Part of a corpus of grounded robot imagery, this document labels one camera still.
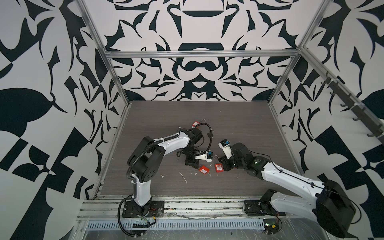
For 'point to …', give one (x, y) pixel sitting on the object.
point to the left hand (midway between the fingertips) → (196, 162)
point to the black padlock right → (210, 134)
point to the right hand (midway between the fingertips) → (219, 158)
